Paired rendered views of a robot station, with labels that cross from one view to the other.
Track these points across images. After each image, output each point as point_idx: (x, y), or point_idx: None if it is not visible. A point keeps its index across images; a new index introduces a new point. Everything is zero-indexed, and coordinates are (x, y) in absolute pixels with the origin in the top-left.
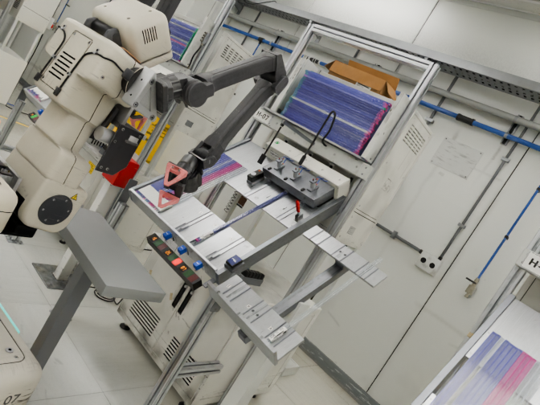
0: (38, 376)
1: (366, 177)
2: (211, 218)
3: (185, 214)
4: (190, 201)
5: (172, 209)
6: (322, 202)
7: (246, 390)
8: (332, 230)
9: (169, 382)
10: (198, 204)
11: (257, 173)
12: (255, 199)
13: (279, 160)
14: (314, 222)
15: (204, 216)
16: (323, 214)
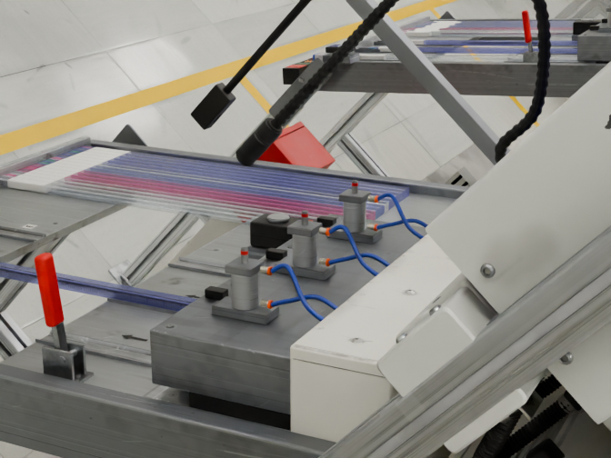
0: None
1: (399, 366)
2: (5, 243)
3: (7, 213)
4: (85, 205)
5: (30, 195)
6: (215, 396)
7: None
8: None
9: None
10: (75, 217)
11: (286, 224)
12: (161, 282)
13: (351, 193)
14: (95, 436)
15: (9, 233)
16: (151, 439)
